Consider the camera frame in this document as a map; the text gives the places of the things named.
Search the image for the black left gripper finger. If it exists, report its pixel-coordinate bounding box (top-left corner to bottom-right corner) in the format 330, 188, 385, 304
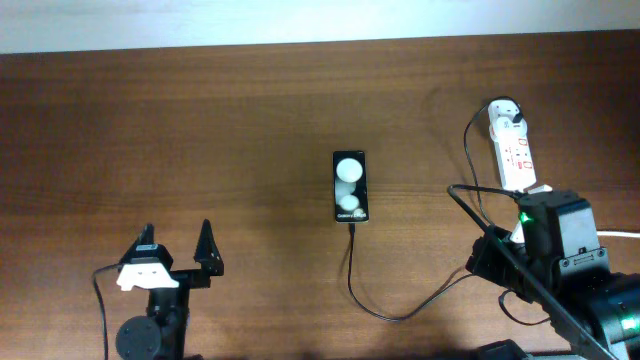
119, 223, 173, 270
194, 219, 224, 276

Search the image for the white USB charger plug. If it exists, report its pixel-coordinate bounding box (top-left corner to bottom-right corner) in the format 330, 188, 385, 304
488, 99, 528, 142

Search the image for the black smartphone with lit screen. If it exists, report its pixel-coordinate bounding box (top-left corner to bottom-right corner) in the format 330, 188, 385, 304
332, 150, 370, 223

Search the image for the white power strip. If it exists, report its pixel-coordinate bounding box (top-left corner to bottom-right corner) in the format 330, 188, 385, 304
492, 131, 536, 192

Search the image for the white power strip cord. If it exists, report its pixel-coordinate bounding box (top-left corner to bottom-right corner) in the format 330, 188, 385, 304
516, 188, 640, 240

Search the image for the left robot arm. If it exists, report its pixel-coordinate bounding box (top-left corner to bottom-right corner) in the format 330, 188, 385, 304
116, 219, 224, 360

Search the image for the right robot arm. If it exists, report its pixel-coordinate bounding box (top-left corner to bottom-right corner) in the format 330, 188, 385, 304
466, 191, 639, 359

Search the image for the black USB charging cable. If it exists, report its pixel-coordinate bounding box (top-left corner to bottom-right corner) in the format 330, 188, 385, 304
346, 95, 525, 323

